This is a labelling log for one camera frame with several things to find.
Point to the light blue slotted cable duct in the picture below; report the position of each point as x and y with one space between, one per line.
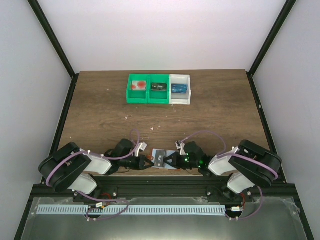
199 210

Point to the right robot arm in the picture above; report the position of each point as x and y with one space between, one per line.
249 164

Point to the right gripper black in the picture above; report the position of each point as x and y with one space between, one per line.
175 154

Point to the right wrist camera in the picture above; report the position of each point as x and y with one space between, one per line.
180 145

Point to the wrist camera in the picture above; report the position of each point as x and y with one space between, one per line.
140 148
180 145

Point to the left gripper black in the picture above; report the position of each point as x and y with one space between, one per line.
141 163

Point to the white bin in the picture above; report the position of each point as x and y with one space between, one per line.
180 99

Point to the black aluminium frame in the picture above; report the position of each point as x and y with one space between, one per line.
165 186

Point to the black vip credit card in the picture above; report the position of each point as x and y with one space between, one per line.
158 156

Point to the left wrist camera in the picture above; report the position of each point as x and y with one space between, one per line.
140 148

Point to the green double bin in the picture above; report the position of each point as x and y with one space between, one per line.
148 96

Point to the red white card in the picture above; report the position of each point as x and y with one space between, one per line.
138 85

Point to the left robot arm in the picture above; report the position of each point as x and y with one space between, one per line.
70 167

